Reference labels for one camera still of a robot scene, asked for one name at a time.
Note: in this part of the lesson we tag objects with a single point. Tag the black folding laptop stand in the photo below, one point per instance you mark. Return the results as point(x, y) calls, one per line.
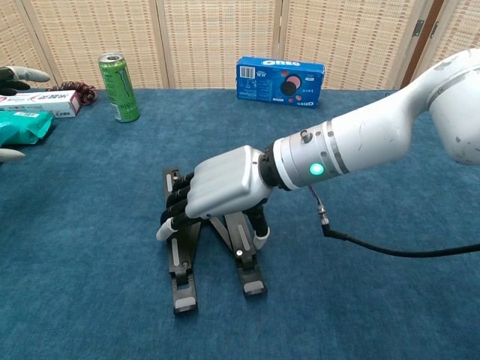
point(182, 268)

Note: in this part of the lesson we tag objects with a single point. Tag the bamboo folding screen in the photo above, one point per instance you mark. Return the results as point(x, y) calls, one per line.
point(210, 41)

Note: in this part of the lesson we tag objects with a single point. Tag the green drink can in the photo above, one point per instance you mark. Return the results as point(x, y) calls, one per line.
point(122, 90)

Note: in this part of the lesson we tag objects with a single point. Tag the blue table mat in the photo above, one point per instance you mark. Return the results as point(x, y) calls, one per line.
point(93, 243)

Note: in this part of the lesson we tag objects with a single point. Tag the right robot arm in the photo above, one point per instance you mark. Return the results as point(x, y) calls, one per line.
point(375, 138)

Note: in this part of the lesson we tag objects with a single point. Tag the blue Oreo cookie box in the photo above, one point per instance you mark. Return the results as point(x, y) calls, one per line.
point(262, 82)

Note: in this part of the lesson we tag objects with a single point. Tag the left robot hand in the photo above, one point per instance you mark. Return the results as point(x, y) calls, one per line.
point(26, 74)

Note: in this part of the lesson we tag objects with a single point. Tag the teal wet wipes pack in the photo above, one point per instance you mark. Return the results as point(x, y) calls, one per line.
point(22, 127)

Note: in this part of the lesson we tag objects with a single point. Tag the white toothpaste box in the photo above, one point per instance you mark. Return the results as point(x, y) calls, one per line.
point(37, 103)

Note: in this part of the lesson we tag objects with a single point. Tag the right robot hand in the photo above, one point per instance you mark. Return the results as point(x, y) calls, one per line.
point(225, 180)

